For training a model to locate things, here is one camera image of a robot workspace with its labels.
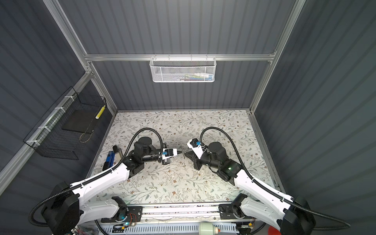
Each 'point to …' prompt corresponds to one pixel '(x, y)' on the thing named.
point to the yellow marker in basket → (100, 112)
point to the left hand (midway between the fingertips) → (181, 149)
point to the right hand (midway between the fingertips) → (188, 154)
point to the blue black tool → (113, 157)
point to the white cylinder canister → (206, 228)
